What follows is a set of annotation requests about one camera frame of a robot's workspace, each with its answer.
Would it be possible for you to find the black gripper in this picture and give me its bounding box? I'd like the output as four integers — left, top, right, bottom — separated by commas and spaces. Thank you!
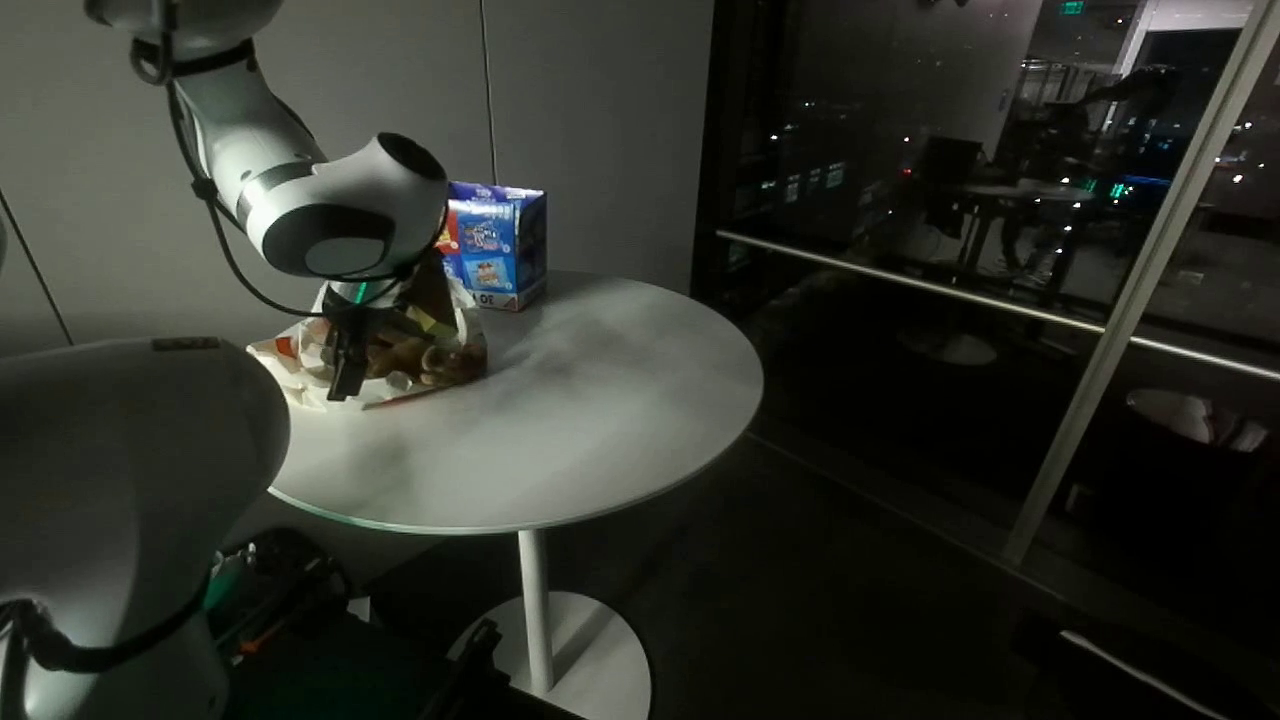
315, 280, 399, 401

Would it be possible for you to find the blue snack pack box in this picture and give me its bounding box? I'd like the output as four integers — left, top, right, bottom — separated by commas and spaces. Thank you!
443, 182, 549, 307

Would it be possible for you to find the brown toy horse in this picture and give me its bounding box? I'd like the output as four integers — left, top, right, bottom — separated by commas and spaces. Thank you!
365, 306, 489, 389

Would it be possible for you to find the white round table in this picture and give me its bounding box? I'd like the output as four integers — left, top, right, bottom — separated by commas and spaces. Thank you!
271, 272, 766, 720

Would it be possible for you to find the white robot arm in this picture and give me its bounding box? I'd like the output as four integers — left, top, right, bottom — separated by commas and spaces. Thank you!
0, 0, 448, 720

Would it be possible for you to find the white orange plastic carrier bag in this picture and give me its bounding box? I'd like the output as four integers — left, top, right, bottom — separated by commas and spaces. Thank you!
247, 262, 489, 414

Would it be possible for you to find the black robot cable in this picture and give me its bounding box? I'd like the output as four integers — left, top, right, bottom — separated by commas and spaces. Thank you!
0, 0, 405, 678

